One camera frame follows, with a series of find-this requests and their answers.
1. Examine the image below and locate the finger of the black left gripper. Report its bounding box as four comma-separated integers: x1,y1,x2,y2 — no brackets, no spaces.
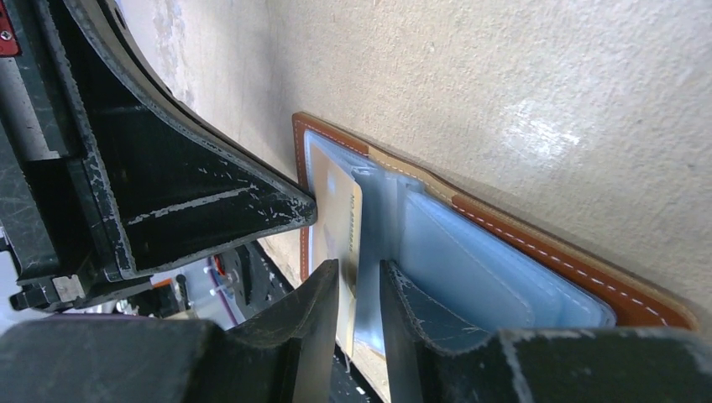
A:
61,1,317,279

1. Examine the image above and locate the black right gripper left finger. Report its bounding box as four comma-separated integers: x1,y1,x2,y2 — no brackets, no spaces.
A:
1,259,339,402

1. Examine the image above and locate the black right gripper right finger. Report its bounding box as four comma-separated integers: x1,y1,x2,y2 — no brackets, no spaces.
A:
380,261,711,402

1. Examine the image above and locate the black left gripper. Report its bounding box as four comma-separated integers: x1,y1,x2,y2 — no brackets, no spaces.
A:
1,1,150,311

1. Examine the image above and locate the brown leather card holder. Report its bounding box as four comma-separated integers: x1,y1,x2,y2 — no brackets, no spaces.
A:
292,113,698,368

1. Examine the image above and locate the beige gold card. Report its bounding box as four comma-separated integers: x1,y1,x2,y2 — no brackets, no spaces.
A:
309,143,362,355

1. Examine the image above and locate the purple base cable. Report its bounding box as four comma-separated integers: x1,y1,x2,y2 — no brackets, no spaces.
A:
206,256,246,327

